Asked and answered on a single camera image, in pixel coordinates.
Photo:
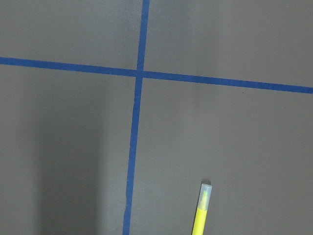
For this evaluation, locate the yellow highlighter pen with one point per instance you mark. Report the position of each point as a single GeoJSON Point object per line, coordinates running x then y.
{"type": "Point", "coordinates": [202, 209]}

